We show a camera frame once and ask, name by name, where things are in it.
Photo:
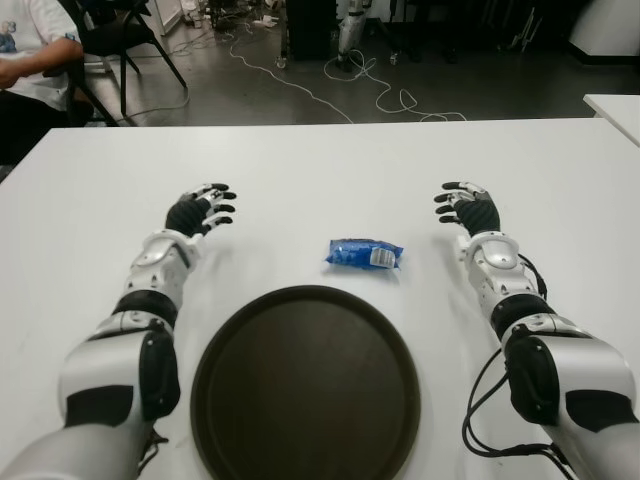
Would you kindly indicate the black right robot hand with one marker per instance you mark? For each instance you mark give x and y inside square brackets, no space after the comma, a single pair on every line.
[477,212]

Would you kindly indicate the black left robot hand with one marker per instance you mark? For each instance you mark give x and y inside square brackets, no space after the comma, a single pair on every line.
[187,215]

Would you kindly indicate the blue Oreo packet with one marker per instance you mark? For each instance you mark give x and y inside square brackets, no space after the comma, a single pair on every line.
[352,252]

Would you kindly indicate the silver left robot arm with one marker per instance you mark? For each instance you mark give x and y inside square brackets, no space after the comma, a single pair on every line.
[100,360]

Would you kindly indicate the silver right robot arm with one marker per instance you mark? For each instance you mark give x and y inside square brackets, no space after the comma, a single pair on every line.
[585,365]

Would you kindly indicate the white side table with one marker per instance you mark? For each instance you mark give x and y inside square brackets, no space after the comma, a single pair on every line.
[620,112]

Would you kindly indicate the folded metal stand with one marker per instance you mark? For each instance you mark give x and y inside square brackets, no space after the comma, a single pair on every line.
[522,32]

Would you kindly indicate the black folding chair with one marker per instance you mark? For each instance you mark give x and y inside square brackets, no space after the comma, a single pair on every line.
[132,35]

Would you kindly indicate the white framed panel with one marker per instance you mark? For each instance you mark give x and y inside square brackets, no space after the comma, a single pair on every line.
[167,15]

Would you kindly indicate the round dark brown tray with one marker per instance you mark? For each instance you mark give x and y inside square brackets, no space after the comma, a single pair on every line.
[305,390]

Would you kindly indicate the black cabinet on casters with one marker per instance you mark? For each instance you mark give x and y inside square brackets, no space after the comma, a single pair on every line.
[307,30]

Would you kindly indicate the white curved machine housing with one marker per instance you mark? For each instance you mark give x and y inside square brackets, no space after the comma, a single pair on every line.
[607,30]

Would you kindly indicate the seated person in white shirt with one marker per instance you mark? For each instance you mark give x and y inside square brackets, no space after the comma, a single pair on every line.
[30,55]

